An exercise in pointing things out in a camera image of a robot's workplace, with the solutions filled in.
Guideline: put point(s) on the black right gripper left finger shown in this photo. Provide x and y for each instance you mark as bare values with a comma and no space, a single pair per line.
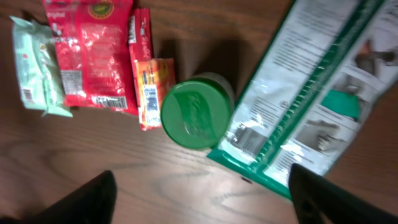
92,203

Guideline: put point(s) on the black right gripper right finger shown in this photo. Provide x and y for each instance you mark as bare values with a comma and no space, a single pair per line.
316,200

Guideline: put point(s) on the teal white snack packet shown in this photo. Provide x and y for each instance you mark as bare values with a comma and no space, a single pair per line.
37,69

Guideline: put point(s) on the green lid seasoning jar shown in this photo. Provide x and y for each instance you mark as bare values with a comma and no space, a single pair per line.
196,112

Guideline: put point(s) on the green white packet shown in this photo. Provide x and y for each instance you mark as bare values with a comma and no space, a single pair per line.
317,82

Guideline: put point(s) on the orange snack packet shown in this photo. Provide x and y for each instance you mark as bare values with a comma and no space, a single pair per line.
153,78

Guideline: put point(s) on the red snack packet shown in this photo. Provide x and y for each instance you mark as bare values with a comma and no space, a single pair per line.
92,52

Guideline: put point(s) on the red stick sachet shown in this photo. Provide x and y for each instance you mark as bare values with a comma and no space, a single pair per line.
140,36

